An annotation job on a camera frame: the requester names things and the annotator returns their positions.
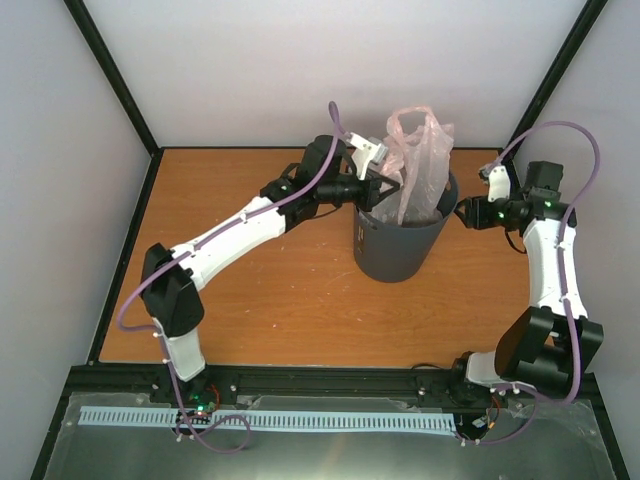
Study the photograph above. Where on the light blue slotted cable duct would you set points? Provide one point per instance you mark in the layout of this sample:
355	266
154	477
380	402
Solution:
273	421

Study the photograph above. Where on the black left frame post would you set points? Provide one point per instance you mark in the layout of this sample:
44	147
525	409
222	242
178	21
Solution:
103	56

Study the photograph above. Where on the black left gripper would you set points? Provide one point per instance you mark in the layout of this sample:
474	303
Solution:
372	196

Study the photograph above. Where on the dark grey trash bin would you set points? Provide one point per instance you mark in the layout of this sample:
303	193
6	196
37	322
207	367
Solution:
390	253

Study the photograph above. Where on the pink plastic trash bag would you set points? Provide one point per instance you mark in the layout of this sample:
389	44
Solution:
419	149

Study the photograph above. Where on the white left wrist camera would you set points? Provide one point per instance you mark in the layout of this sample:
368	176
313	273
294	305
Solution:
366	152

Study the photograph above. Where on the black frame post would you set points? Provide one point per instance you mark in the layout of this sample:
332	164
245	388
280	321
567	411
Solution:
103	56
580	29

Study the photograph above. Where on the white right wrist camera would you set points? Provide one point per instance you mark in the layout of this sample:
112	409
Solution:
498	181

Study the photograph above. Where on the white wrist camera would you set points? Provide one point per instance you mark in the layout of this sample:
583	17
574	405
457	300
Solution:
366	152
498	181

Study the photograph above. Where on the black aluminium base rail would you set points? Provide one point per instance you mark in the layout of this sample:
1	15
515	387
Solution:
422	387

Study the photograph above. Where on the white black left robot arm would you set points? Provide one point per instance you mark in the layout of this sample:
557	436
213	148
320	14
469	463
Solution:
331	171

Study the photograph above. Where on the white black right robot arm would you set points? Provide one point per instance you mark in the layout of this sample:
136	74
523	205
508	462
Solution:
548	347

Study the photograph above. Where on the small green-lit circuit board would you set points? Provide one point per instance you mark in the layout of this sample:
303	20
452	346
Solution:
204	411

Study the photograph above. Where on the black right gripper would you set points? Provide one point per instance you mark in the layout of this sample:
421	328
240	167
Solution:
475	216

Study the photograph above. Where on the black right frame post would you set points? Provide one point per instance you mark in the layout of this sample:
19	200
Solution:
580	29

